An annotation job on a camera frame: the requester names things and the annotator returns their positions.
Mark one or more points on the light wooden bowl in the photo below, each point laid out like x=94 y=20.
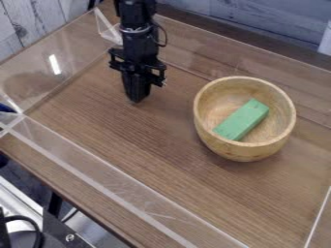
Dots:
x=220 y=98

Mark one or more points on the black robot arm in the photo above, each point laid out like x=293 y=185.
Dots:
x=137 y=17

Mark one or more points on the black metal table leg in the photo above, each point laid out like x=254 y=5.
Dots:
x=58 y=234

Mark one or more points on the blue object at left edge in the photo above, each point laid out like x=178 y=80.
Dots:
x=5 y=108

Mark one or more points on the clear acrylic front barrier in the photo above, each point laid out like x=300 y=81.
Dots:
x=121 y=203

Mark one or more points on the green rectangular block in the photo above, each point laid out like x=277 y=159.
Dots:
x=244 y=120

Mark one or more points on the clear acrylic corner bracket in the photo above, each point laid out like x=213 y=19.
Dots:
x=109 y=30

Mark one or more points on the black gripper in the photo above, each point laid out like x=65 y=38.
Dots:
x=137 y=58

